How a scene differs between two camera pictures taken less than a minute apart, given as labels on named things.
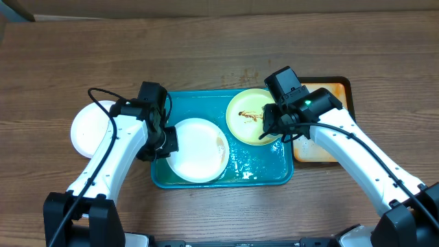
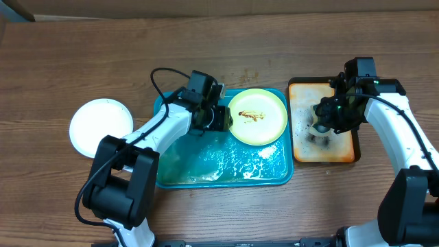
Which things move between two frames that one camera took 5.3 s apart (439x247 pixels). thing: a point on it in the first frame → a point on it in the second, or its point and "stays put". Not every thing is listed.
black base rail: x=303 y=242 stays put
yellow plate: x=244 y=116 stays put
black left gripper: x=171 y=146 → x=221 y=123
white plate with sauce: x=203 y=151 → x=96 y=119
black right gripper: x=271 y=115 → x=326 y=108
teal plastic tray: x=250 y=165 stays put
